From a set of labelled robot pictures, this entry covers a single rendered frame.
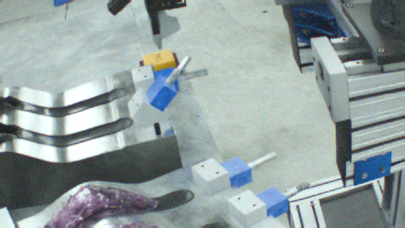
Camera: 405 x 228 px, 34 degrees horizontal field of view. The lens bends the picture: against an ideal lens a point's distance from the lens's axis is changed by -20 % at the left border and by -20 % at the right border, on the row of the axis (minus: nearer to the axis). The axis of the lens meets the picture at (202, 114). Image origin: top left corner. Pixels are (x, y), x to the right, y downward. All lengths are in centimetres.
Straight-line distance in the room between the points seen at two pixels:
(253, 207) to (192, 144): 34
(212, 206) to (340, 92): 26
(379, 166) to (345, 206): 78
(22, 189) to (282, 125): 175
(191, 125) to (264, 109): 157
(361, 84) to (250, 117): 181
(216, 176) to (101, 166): 21
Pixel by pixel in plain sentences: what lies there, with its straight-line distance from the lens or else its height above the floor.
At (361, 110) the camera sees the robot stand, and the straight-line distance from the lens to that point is 120.
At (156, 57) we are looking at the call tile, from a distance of 162.
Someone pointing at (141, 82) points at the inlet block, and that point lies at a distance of 137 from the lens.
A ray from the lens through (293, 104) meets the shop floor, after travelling 300.
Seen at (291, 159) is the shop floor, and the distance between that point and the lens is 270.
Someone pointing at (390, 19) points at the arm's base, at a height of 107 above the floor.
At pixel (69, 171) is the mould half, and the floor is 86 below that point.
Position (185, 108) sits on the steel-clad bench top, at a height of 80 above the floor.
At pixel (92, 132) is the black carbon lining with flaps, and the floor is 88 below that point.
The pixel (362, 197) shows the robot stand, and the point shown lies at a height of 21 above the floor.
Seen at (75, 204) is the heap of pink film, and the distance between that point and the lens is 110.
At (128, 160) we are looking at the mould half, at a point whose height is 86.
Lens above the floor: 155
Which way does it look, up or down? 31 degrees down
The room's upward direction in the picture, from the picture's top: 10 degrees counter-clockwise
